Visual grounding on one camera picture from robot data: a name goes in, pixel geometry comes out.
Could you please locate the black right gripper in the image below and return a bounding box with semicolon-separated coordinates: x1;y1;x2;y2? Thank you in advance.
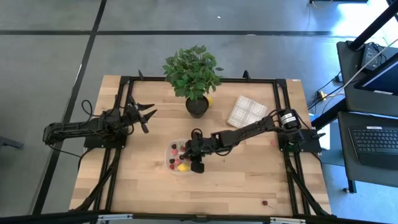
185;133;223;174

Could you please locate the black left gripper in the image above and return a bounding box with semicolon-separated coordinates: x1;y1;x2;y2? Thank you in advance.
119;95;159;134

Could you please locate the clear plastic tupperware container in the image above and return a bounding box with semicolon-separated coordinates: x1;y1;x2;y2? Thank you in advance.
164;138;195;175

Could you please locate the green plant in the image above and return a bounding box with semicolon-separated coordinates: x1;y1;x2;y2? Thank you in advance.
161;45;224;119

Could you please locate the white plaid folded cloth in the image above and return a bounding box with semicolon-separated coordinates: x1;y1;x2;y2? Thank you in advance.
226;95;268;129

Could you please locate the white flat object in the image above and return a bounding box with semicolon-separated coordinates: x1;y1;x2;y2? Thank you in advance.
317;132;331;151

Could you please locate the grey furniture foot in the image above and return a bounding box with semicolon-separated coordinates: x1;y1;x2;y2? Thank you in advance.
0;135;25;151

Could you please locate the dark grey desk top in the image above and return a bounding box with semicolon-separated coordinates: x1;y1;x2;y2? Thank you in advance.
337;111;398;194
336;40;398;118

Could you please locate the black computer keyboard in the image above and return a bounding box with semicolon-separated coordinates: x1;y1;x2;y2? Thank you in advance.
348;126;398;170

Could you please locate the black computer monitor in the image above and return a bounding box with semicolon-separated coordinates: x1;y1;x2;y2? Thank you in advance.
353;52;398;96

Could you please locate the black power adapter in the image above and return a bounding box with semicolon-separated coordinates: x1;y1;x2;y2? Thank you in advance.
360;42;386;72

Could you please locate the black and silver rail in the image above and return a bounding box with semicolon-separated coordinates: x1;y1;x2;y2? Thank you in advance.
0;210;398;224

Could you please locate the black diagonal post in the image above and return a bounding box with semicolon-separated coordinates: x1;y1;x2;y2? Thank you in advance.
312;98;348;127
347;0;398;52

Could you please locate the black floor cable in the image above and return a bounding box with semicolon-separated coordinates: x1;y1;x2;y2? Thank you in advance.
306;71;345;114

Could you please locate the white cable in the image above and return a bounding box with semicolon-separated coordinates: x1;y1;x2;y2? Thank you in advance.
320;37;398;116

